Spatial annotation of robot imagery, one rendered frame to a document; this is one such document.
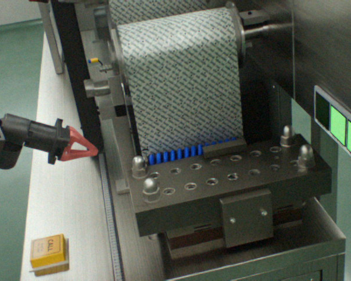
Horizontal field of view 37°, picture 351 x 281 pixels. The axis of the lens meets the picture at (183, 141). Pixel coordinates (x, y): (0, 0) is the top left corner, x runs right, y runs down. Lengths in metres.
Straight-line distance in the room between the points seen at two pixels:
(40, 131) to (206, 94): 0.36
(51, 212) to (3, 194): 1.95
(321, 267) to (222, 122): 0.37
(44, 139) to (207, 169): 0.34
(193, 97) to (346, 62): 0.39
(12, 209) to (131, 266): 2.04
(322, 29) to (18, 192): 2.53
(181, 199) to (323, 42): 0.39
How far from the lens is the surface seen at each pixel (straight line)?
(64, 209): 1.29
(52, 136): 1.10
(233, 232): 1.05
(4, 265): 2.69
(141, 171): 1.08
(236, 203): 1.01
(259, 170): 1.07
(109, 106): 1.18
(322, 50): 0.92
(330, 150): 1.48
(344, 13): 0.83
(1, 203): 3.15
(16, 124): 1.10
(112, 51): 1.09
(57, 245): 1.14
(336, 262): 1.14
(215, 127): 1.16
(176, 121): 1.13
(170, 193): 1.04
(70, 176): 1.41
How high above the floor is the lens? 1.61
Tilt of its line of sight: 29 degrees down
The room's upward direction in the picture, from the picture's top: 8 degrees counter-clockwise
